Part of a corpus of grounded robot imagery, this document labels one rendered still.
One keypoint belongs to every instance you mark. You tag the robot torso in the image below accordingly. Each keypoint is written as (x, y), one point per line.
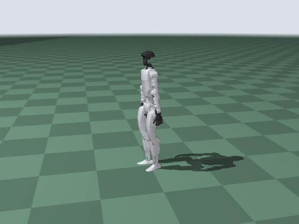
(147, 88)

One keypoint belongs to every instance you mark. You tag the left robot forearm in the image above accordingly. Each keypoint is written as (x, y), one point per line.
(156, 101)

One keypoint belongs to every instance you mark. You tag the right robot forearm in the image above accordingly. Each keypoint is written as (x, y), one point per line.
(143, 99)

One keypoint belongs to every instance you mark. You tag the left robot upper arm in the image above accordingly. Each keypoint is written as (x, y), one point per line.
(153, 76)

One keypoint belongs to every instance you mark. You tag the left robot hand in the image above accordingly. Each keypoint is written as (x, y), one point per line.
(158, 118)

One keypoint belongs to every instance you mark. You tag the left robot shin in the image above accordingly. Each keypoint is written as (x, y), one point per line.
(155, 148)

